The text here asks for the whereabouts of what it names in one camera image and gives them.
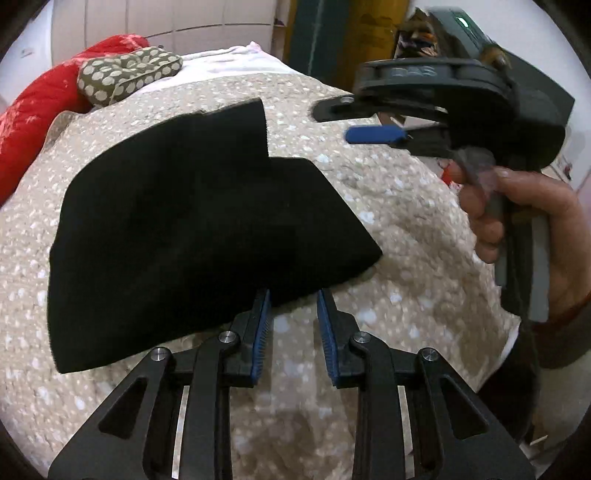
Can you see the yellow green curtain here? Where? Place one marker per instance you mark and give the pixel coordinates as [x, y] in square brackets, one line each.
[330, 39]

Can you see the red blanket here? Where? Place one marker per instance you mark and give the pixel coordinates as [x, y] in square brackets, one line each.
[25, 123]

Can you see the right hand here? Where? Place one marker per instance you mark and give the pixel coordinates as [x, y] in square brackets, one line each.
[570, 233]

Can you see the right forearm dark sleeve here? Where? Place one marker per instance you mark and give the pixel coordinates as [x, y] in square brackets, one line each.
[543, 377]

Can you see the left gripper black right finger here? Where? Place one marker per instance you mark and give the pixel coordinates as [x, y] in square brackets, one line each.
[415, 412]

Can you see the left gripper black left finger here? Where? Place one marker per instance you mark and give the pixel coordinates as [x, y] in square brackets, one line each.
[169, 417]

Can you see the beige dotted quilt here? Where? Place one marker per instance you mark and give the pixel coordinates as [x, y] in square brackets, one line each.
[429, 289]

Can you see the olive dotted pillow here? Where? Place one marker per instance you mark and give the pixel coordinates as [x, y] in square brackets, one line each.
[107, 80]

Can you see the white bed sheet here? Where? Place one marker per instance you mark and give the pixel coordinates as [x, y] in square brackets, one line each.
[235, 60]

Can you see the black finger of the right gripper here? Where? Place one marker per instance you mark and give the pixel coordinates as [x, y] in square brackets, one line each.
[365, 106]
[427, 141]

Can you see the black pants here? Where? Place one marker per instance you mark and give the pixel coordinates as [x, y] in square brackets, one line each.
[179, 228]

